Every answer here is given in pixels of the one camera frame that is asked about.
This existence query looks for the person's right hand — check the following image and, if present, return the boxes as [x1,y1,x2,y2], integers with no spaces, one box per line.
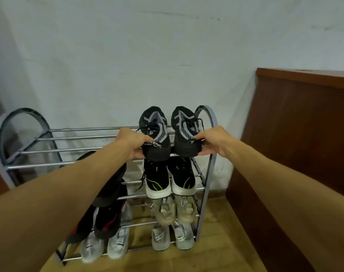
[194,126,235,158]

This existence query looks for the person's left hand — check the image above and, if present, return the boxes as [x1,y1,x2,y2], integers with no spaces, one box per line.
[115,127,154,161]

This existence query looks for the black knit sneaker grey stripes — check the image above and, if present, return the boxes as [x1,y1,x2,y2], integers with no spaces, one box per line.
[171,106,204,158]
[136,106,172,162]

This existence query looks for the person's right forearm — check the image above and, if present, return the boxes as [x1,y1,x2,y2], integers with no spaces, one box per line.
[221,140,344,272]

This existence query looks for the person's left forearm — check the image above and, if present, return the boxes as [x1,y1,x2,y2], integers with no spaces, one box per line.
[0,139,134,272]

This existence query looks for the black sneaker white sole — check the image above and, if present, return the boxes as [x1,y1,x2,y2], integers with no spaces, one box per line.
[136,158,172,199]
[167,156,197,196]

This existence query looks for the plain black shoe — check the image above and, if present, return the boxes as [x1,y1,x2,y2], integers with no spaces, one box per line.
[75,151,128,207]

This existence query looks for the beige sneaker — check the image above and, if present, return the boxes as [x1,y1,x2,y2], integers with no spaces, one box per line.
[175,194,198,224]
[152,195,177,226]

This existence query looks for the black shoe red trim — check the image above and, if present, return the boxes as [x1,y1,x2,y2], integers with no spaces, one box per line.
[65,205,99,244]
[94,182,129,240]

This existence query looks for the brown wooden cabinet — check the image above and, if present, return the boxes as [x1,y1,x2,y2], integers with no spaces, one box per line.
[225,67,344,272]

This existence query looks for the white mesh sneaker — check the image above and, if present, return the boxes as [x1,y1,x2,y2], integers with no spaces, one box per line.
[151,222,171,251]
[172,219,195,250]

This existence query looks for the grey metal shoe rack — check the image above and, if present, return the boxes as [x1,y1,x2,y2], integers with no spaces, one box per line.
[0,105,219,267]

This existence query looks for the white strap sneaker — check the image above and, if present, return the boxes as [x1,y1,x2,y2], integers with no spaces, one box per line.
[81,231,105,264]
[106,202,133,260]

